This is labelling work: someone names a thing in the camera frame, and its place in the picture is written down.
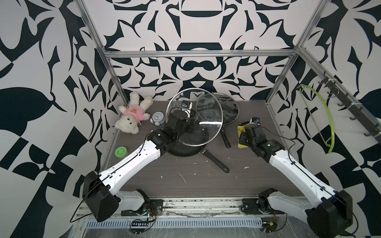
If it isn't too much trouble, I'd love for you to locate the yellow cleaning cloth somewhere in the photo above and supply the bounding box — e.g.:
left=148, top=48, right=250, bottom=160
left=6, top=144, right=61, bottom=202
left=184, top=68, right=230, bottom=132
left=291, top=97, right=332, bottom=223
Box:
left=237, top=121, right=249, bottom=149

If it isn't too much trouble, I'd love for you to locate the large glass pot lid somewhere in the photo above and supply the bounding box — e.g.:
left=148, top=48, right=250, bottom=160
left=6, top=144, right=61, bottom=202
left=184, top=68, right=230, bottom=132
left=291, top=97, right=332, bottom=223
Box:
left=165, top=88, right=223, bottom=146

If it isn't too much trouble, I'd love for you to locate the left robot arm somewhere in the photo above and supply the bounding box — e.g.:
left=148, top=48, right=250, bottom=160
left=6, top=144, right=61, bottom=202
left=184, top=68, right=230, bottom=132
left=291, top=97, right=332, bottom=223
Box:
left=82, top=109, right=196, bottom=222

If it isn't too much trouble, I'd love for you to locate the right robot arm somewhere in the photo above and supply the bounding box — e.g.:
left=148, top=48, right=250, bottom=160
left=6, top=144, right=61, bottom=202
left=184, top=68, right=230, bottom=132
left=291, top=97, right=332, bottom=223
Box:
left=239, top=123, right=359, bottom=238

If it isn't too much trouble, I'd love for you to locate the small glass pan lid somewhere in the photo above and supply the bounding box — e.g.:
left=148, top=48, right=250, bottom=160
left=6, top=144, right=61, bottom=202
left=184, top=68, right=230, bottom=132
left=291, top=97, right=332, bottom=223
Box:
left=213, top=92, right=240, bottom=126

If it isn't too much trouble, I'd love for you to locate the green round container lid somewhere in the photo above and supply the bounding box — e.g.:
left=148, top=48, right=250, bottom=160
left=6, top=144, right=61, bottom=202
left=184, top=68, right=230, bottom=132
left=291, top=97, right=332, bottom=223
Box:
left=114, top=146, right=129, bottom=160

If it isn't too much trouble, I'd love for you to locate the large black frying pan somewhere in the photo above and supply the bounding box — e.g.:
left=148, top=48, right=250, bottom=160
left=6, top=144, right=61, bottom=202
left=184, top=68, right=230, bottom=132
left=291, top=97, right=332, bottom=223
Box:
left=167, top=141, right=230, bottom=173

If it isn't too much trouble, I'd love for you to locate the small white alarm clock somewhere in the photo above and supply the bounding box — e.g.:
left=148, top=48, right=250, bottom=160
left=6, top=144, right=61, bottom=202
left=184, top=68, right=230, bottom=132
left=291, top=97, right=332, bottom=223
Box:
left=150, top=112, right=166, bottom=127

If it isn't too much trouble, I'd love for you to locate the small black frying pan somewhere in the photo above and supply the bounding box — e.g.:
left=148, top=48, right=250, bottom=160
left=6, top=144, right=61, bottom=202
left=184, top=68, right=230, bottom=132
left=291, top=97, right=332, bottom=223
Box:
left=214, top=92, right=240, bottom=149

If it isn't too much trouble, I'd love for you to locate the white teddy bear pink shirt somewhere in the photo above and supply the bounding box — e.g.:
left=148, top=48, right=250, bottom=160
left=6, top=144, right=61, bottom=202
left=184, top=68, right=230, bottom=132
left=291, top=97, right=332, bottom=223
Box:
left=115, top=92, right=153, bottom=134

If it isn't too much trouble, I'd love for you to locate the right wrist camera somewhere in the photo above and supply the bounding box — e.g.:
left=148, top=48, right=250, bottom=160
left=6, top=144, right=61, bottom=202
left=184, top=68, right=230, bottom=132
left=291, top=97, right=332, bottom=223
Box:
left=250, top=117, right=260, bottom=124

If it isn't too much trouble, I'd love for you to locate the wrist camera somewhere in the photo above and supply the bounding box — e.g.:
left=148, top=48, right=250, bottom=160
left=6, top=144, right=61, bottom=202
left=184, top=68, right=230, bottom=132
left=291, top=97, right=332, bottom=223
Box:
left=180, top=100, right=192, bottom=118
left=250, top=117, right=260, bottom=124

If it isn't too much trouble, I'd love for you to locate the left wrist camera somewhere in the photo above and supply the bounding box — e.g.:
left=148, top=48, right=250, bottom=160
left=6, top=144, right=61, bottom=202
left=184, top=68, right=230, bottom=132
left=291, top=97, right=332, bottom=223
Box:
left=180, top=100, right=192, bottom=118

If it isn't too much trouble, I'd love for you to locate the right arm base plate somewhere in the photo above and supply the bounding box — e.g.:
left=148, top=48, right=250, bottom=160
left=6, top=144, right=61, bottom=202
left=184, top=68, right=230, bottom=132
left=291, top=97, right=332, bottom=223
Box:
left=240, top=198, right=285, bottom=215

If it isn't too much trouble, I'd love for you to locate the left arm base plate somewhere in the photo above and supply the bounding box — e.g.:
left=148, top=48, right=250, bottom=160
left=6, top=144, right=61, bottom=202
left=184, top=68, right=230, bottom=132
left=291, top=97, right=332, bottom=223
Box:
left=121, top=199, right=164, bottom=216

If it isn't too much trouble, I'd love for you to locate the aluminium frame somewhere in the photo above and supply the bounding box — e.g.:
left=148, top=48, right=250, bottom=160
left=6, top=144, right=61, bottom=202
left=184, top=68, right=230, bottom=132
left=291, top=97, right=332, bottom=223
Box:
left=74, top=0, right=381, bottom=197

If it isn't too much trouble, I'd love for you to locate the black wall hook rack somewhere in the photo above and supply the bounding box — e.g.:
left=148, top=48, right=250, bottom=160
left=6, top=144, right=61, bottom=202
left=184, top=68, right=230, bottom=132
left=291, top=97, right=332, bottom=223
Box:
left=320, top=72, right=381, bottom=144

